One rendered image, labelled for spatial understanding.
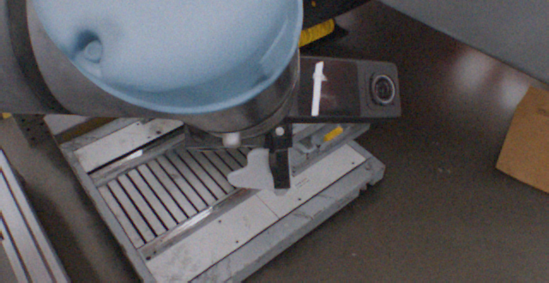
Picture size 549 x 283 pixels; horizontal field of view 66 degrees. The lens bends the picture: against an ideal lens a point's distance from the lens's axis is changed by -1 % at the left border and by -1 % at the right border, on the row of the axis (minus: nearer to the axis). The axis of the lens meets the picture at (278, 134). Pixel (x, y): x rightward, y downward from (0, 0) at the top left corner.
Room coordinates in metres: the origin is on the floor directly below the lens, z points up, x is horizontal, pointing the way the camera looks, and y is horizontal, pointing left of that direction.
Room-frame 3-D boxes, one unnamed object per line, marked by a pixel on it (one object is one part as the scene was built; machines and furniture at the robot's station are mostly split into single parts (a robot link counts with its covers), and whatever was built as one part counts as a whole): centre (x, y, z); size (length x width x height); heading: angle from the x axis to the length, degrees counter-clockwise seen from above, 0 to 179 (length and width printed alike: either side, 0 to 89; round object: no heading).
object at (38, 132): (1.19, 0.94, 0.21); 0.10 x 0.10 x 0.42; 39
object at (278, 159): (0.25, 0.00, 0.90); 0.05 x 0.02 x 0.09; 0
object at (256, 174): (0.26, 0.02, 0.86); 0.06 x 0.03 x 0.09; 89
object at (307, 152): (1.20, -0.03, 0.13); 0.50 x 0.36 x 0.10; 39
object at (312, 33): (1.06, -0.05, 0.51); 0.29 x 0.06 x 0.06; 129
